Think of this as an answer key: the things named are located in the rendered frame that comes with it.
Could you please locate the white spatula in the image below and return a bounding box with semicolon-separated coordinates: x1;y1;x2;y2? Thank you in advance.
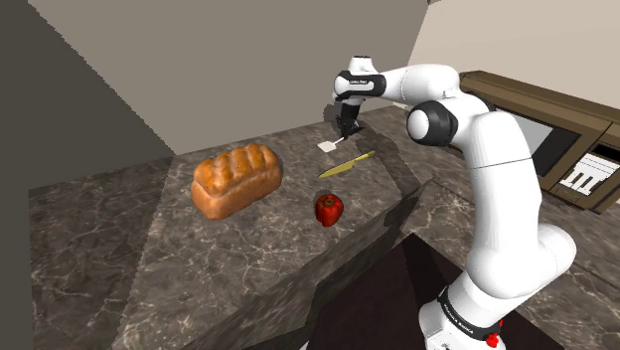
317;136;346;154

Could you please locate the gold knife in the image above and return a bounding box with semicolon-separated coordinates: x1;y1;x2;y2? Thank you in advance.
318;149;377;179

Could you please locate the red bell pepper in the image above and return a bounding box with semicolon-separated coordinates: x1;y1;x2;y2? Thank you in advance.
314;193;345;228

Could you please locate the brown bread loaf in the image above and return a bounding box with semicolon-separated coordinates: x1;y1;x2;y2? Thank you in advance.
190;142;283;221

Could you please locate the brown microwave oven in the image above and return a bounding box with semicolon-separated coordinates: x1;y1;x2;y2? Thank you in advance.
448;70;620;215

